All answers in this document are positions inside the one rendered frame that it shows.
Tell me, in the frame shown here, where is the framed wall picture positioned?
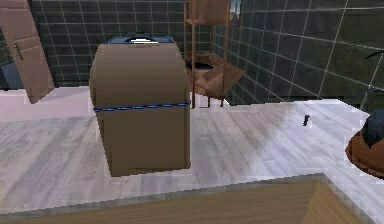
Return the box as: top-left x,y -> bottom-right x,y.
229,0 -> 242,28

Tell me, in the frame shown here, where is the brown wooden shelf stand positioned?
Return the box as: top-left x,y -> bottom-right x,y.
183,0 -> 247,110

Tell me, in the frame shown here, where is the brown wooden room door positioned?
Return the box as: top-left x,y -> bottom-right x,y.
0,0 -> 56,105

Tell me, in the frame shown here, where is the light wooden table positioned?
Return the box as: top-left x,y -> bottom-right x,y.
0,177 -> 374,224

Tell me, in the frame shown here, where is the brown pot with dark plant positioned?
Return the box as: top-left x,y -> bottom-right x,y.
345,49 -> 384,180

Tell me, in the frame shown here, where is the brown bin with blue band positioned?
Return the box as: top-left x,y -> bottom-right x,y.
88,34 -> 192,178

